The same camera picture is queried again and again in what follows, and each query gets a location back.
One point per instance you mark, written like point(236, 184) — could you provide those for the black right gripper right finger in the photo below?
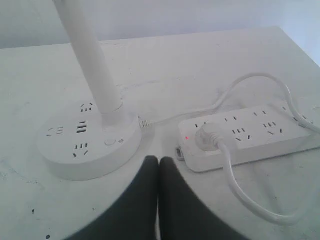
point(182, 215)

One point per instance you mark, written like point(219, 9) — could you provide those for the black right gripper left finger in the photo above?
point(133, 215)

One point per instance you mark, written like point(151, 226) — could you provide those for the white power strip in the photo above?
point(257, 133)

